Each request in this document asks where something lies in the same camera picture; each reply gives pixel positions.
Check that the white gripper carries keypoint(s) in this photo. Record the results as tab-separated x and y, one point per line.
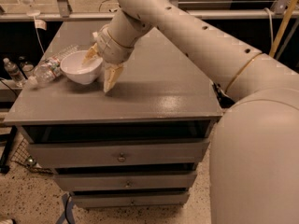
111	48

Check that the white bowl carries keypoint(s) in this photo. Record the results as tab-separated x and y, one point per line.
78	71

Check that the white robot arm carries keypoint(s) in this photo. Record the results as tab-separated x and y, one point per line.
254	157

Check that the white labelled drink bottle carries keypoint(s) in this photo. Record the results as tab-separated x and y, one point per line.
95	35

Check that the clear water bottle red label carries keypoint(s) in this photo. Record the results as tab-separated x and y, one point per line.
49	69

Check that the dark capped bottle on shelf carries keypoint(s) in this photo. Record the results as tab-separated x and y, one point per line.
26	66

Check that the small water bottle on shelf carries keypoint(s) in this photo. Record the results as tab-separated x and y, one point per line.
14	72

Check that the grey drawer cabinet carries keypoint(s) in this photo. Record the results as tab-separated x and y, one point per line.
161	97

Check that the top drawer with knob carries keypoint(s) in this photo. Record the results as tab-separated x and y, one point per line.
96	155

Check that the drawer with knob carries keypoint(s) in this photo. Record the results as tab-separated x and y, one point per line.
131	199
96	155
120	181

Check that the bottom drawer with knob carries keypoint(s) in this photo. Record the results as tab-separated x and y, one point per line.
131	199

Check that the middle drawer with knob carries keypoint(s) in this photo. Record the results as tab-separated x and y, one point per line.
120	181

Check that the metal rail frame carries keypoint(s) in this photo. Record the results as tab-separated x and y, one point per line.
58	10

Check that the wire mesh basket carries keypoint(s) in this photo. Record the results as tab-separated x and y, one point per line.
24	159

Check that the yellow metal stand frame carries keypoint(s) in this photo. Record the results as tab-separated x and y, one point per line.
284	8

